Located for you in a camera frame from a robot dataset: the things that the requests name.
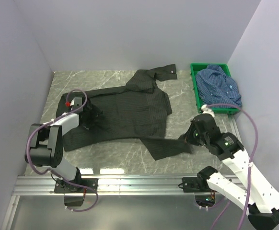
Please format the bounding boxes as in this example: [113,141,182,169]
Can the black pinstripe long sleeve shirt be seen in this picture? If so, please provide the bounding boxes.
[63,64,191,161]

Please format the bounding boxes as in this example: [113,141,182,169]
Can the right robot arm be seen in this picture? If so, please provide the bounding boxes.
[182,114,279,230]

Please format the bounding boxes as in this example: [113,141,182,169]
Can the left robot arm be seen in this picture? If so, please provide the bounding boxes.
[25,97,102,193]

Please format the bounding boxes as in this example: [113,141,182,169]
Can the blue checked long sleeve shirt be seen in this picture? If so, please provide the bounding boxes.
[195,64,242,108]

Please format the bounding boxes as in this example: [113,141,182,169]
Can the green plastic bin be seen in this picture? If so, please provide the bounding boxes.
[190,63,240,115]

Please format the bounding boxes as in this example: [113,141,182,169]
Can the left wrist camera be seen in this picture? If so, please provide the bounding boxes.
[66,97,82,112]

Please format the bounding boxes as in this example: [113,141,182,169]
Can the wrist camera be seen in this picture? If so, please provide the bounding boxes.
[66,97,82,112]
[201,104,215,118]

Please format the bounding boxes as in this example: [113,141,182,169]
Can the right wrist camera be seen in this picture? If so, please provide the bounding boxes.
[201,104,215,118]

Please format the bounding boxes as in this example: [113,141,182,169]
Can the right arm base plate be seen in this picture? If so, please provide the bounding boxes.
[177,176,226,210]

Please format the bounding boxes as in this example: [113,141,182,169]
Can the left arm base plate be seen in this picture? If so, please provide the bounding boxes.
[54,178,98,207]

